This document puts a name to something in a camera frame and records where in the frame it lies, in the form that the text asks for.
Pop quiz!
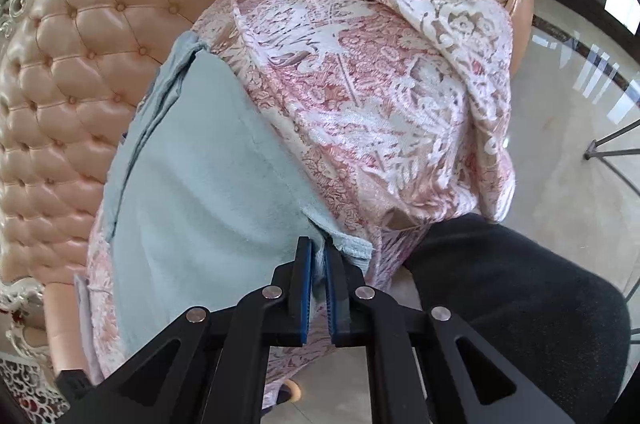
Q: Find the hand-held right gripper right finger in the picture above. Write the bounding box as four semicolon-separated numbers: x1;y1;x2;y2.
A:
324;241;576;424

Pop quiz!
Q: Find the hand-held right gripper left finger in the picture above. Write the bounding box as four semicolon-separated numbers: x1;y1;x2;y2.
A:
65;236;315;424

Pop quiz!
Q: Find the light blue sweater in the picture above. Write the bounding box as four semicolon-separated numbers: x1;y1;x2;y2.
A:
102;31;373;355

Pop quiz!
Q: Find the white lattice screen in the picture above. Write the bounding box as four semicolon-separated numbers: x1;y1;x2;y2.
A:
0;354;66;420

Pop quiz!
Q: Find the light grey garment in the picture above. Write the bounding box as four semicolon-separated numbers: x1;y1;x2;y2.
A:
74;271;98;355

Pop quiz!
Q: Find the person's shoe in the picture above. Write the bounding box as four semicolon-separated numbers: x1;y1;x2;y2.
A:
276;380;302;406

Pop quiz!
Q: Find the person's leg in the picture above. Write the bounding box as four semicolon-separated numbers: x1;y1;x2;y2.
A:
402;213;632;424

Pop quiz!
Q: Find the pink floral blanket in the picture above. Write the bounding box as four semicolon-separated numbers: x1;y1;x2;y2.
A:
85;0;517;410

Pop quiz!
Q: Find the beige tufted leather sofa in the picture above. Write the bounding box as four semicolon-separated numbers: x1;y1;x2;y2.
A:
0;0;533;370

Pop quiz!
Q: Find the glass table with metal legs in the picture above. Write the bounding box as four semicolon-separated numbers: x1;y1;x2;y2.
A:
520;14;640;340

